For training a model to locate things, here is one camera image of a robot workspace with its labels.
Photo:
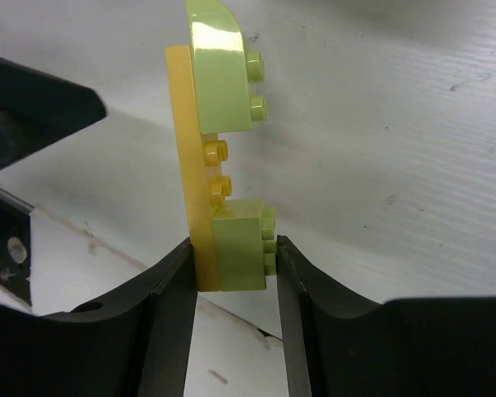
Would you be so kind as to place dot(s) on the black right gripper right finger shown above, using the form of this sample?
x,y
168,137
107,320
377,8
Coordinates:
x,y
339,343

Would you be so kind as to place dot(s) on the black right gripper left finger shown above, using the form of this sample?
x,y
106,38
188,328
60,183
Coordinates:
x,y
131,341

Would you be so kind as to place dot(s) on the light green square lego brick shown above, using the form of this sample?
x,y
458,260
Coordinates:
x,y
245,244

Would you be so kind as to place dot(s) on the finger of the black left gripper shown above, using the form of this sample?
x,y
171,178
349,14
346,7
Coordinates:
x,y
39,109

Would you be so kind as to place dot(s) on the light green curved lego brick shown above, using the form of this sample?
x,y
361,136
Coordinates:
x,y
225,70

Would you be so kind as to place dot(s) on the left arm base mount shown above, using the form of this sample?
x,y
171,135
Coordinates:
x,y
15,246

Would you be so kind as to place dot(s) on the yellow long lego plate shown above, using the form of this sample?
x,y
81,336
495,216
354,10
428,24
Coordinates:
x,y
205,187

